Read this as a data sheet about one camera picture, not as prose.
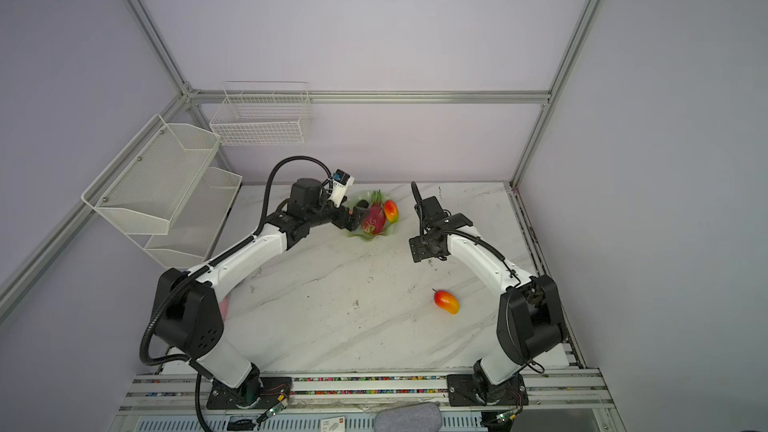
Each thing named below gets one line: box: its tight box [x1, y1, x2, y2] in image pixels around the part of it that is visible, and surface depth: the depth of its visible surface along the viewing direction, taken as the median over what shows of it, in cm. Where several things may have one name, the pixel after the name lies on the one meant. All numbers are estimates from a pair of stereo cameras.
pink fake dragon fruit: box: [362, 189, 387, 236], surface depth 103 cm
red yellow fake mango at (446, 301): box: [432, 288, 460, 315], surface depth 88 cm
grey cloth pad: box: [374, 401, 443, 432], surface depth 69 cm
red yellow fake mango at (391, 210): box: [384, 200, 399, 223], surface depth 103 cm
